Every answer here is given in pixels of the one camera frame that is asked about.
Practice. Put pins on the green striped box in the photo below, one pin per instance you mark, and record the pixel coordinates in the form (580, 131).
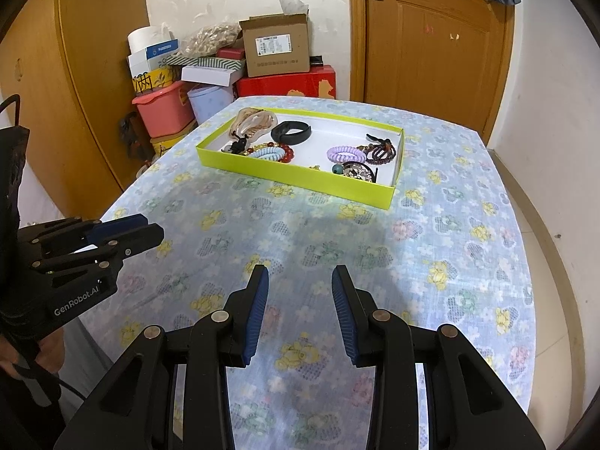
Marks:
(220, 63)

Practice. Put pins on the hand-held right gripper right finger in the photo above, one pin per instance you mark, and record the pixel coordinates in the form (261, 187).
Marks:
(344, 318)

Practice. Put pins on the small dark red box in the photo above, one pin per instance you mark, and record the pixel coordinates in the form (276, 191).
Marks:
(232, 53)

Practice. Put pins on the yellow plastic bin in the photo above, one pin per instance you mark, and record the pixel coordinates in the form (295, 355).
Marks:
(164, 143)

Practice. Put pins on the small black item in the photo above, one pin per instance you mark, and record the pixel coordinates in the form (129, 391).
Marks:
(315, 61)

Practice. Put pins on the black wristband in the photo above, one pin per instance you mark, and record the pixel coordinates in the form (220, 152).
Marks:
(300, 133)

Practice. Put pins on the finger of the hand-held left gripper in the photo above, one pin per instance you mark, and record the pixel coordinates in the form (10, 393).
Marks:
(136, 243)
(112, 228)

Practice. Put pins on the white paper roll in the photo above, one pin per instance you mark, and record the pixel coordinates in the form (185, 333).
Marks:
(145, 37)

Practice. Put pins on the person's dark clothing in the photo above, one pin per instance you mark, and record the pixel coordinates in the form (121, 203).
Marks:
(23, 422)

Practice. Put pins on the bag of wooden beads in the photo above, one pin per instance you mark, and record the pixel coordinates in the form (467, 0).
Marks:
(206, 37)

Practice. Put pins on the brown cardboard box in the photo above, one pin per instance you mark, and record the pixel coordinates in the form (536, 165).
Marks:
(276, 56)

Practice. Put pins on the lavender plastic bin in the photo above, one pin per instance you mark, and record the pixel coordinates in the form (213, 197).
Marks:
(208, 103)

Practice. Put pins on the white and blue box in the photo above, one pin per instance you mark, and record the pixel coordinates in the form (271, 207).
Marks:
(157, 54)

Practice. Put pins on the pink plastic bin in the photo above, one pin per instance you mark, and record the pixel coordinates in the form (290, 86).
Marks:
(164, 112)

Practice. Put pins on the blue floral tablecloth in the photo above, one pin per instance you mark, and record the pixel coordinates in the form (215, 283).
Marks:
(422, 253)

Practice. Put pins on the white flat box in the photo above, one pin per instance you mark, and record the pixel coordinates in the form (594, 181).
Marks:
(206, 75)

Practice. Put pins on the dark patterned bag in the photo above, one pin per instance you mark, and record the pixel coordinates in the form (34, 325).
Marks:
(133, 140)

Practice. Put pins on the yellow patterned container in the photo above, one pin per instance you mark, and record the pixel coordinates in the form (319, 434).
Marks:
(154, 79)

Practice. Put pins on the pink rhinestone hair clip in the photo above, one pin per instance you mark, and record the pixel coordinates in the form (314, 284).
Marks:
(358, 172)

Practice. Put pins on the red gift box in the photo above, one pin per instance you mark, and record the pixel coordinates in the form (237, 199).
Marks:
(281, 85)

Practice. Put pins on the beige hair claw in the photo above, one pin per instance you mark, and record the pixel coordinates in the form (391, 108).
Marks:
(251, 122)

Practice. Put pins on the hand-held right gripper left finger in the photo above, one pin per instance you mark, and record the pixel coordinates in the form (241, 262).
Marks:
(255, 318)

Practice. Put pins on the white packing paper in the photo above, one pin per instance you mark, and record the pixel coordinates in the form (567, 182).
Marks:
(293, 4)

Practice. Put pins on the green cardboard box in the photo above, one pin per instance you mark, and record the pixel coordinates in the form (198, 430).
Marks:
(323, 136)

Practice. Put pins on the person's left hand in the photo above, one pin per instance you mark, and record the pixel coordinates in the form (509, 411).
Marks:
(54, 351)

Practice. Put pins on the wooden door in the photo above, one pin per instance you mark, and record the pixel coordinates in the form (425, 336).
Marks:
(431, 56)

